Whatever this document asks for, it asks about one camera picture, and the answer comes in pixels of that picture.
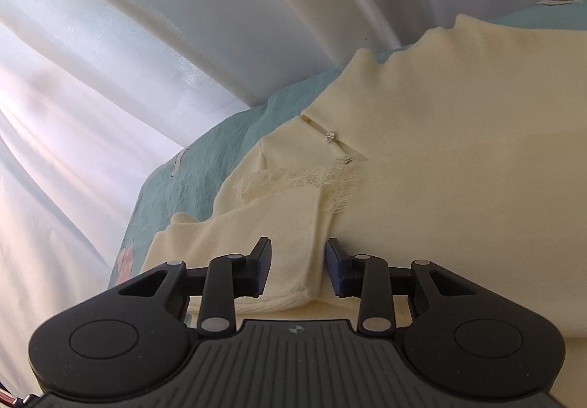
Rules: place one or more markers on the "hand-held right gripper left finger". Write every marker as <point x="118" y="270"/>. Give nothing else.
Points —
<point x="264" y="265"/>

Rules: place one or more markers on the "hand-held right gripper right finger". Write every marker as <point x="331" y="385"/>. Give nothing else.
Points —
<point x="332" y="268"/>

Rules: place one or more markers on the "cream knit sweater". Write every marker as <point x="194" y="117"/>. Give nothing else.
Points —
<point x="458" y="160"/>

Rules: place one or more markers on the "teal mushroom print bed sheet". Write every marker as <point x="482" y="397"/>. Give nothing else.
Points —
<point x="206" y="160"/>

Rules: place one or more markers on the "white curtain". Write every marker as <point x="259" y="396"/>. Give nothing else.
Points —
<point x="137" y="23"/>

